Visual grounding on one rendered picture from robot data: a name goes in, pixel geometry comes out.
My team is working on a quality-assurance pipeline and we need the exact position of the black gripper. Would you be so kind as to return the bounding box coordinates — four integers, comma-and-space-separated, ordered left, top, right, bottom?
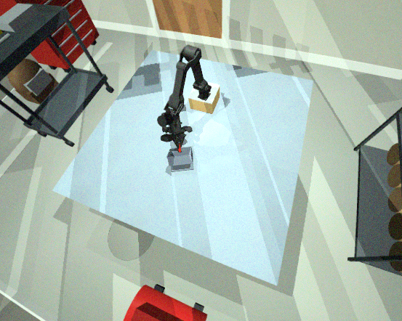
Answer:
161, 121, 193, 149

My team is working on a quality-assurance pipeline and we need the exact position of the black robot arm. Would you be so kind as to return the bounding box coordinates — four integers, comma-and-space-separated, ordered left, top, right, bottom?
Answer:
157, 45, 212, 134

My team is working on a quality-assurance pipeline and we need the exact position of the grey square panel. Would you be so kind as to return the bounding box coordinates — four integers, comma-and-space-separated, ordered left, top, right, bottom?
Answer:
167, 147, 193, 172

